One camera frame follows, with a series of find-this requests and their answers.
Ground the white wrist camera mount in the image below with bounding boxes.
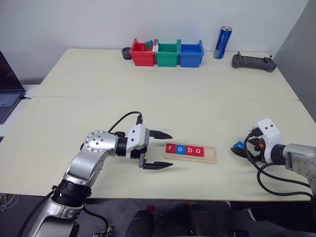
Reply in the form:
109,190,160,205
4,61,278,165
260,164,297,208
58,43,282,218
125,123,151,160
254,118,284,164

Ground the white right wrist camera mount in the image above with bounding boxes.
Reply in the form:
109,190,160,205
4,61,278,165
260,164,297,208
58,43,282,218
254,118,284,164

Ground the thin black loose cable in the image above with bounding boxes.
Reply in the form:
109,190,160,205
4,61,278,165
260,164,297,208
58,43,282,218
82,206,110,237

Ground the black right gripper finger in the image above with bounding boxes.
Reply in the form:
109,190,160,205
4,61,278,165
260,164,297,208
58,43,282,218
230,147,248,157

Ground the gray remote controller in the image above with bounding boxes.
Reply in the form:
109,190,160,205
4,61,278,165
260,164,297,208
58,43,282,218
231,51,277,73

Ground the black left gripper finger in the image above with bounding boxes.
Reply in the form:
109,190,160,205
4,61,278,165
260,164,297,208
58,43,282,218
149,129,173,140
142,161,174,171

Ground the green plastic bin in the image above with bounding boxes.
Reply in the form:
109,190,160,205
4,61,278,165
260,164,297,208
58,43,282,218
154,39,181,68

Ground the black round holder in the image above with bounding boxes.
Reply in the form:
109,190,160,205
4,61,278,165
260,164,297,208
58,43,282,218
121,46,133,61

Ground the wooden letter tray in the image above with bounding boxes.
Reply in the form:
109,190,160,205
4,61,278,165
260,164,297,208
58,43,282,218
163,143,218,165

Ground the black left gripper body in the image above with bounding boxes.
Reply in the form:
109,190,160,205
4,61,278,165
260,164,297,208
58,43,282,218
130,128,152,170

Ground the white cable bundle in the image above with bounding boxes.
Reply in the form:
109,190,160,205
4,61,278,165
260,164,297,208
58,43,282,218
0,193,20,213

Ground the blue drink can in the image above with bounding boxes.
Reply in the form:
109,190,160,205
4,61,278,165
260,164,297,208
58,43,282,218
213,25,233,60

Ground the red plastic bin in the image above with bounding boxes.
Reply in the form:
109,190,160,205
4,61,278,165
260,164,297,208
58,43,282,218
130,38,157,67

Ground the blue plastic bin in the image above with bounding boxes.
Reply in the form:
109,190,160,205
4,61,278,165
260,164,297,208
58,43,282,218
178,39,205,68

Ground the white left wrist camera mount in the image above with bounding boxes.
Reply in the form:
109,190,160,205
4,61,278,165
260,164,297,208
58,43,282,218
125,123,151,160

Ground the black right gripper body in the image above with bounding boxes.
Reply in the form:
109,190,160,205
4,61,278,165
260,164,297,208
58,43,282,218
246,137,267,163

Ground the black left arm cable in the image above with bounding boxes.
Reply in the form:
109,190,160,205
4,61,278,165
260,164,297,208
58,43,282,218
108,111,144,134

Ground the dark laptop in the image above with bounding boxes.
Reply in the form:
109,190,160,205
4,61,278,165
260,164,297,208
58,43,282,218
0,50,27,125

